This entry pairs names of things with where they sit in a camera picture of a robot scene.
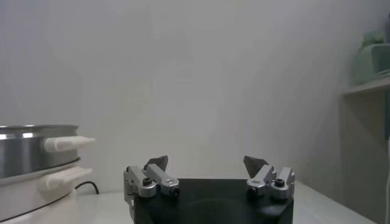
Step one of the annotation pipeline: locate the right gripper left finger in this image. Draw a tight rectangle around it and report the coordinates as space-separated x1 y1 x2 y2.
123 155 181 211

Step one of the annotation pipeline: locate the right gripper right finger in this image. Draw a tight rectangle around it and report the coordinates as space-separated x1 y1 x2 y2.
243 155 296 200

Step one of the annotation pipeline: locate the steel perforated steamer basket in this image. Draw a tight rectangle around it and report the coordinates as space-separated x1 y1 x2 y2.
0 124 97 180

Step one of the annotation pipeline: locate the cream electric cooking pot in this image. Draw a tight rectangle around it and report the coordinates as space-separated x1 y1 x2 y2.
0 158 94 224

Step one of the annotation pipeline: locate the pale green shelf item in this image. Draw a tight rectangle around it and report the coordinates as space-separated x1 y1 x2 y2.
353 30 390 86

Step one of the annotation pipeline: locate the black pot power cord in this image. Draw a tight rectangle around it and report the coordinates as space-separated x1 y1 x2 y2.
74 181 101 195

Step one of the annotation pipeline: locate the white wall shelf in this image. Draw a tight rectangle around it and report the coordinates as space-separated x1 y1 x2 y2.
339 77 390 224

